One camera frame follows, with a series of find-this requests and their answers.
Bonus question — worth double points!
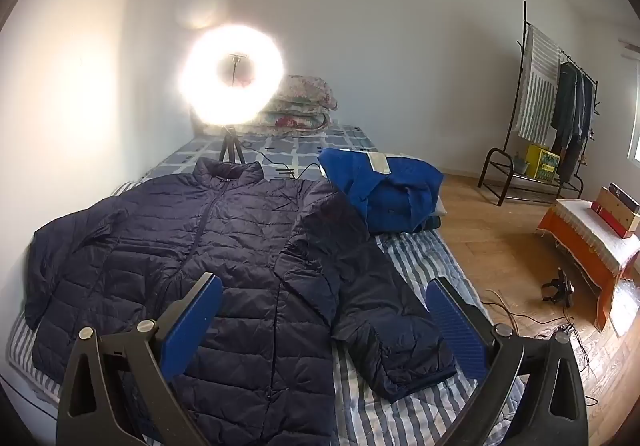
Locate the yellow crate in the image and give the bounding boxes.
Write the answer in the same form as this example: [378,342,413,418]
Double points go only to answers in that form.
[525,143,562,173]

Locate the dark hanging clothes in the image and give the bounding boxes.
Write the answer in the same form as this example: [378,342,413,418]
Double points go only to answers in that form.
[550,62,596,183]

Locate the white lace table cover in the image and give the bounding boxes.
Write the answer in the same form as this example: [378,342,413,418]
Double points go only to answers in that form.
[554,198,640,273]

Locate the navy puffer jacket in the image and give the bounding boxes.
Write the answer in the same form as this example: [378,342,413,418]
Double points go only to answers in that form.
[24,158,458,446]

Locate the ring light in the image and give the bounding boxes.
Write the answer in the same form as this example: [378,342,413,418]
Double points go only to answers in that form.
[177,23,287,127]

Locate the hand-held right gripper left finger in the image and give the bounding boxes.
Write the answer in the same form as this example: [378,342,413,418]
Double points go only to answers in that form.
[56,272,224,446]

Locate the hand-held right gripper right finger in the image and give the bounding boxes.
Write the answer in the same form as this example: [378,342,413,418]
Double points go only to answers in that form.
[426,277,590,446]

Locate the orange covered small table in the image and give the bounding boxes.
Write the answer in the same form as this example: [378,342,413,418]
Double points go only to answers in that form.
[536,198,640,331]

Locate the black metal clothes rack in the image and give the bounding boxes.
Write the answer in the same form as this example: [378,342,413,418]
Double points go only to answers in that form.
[477,0,601,207]

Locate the red flat box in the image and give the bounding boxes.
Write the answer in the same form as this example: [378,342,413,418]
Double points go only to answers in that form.
[591,201,634,239]

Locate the window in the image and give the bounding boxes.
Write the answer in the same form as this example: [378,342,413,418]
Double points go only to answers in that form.
[627,70,640,161]

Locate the black tripod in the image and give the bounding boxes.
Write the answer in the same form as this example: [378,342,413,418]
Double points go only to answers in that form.
[217,125,246,164]

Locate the tan cardboard box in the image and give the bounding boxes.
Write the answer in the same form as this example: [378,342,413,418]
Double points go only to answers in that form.
[597,182,640,233]

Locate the blue work jacket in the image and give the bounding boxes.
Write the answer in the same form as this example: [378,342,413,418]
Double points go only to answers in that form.
[318,147,445,234]

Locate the black floor cables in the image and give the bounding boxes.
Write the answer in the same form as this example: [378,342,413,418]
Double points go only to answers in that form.
[480,288,601,407]

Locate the blue checked bedsheet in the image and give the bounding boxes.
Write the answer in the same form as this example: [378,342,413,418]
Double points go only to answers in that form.
[145,123,378,187]

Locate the black cable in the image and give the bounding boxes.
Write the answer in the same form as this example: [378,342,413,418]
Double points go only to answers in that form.
[240,141,326,183]

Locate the striped towel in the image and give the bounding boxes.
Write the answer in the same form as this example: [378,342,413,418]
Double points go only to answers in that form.
[515,24,562,144]

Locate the black device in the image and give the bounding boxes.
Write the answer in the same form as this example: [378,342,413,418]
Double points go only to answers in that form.
[541,267,576,309]

